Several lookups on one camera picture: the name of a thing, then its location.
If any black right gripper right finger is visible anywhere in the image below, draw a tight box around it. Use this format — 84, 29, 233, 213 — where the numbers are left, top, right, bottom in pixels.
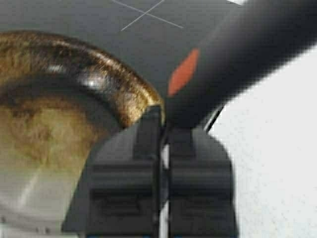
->
165, 127, 239, 238

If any black spatula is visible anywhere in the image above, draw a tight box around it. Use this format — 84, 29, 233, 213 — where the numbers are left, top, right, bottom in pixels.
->
166, 0, 317, 129

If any steel frying pan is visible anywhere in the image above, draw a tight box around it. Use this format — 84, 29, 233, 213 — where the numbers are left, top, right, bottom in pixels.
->
0, 30, 164, 238

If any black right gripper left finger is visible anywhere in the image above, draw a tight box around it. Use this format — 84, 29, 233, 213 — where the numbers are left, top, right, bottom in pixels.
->
61, 106, 161, 238

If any stainless steel stove black cooktop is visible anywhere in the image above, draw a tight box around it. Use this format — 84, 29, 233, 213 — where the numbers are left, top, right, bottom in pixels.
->
0, 0, 243, 97

